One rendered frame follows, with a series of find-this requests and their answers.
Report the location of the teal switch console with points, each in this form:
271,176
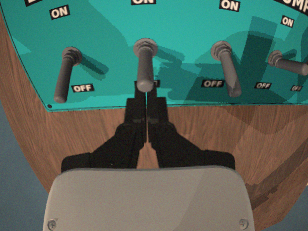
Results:
105,41

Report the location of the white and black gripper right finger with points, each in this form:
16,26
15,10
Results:
173,149

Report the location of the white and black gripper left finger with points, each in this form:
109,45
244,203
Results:
129,138

